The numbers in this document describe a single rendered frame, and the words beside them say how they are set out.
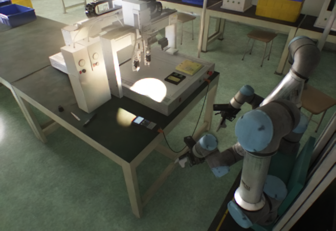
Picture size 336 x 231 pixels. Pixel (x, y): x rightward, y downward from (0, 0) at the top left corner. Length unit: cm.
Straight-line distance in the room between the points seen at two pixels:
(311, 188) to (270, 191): 19
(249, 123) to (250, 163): 17
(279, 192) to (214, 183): 113
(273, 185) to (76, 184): 168
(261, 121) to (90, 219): 164
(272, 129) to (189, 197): 144
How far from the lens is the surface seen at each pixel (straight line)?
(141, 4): 152
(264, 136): 67
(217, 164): 103
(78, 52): 144
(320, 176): 108
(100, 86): 163
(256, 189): 88
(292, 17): 376
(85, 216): 205
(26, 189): 240
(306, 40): 131
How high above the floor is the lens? 178
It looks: 39 degrees down
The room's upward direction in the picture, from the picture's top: straight up
